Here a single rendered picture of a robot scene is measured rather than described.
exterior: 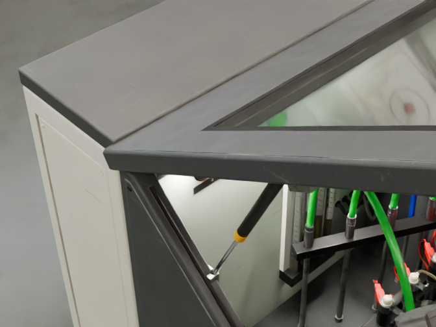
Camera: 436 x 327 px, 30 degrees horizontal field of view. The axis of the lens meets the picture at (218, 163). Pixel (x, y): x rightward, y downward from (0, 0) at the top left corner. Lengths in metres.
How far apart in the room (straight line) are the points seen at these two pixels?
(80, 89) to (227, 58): 0.26
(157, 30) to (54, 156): 0.30
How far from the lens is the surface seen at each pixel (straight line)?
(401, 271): 1.28
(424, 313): 1.03
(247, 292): 1.75
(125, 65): 1.45
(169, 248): 1.31
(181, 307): 1.39
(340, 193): 1.82
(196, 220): 1.47
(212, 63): 1.44
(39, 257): 3.21
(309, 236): 1.63
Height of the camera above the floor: 2.30
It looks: 41 degrees down
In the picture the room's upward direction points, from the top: 1 degrees counter-clockwise
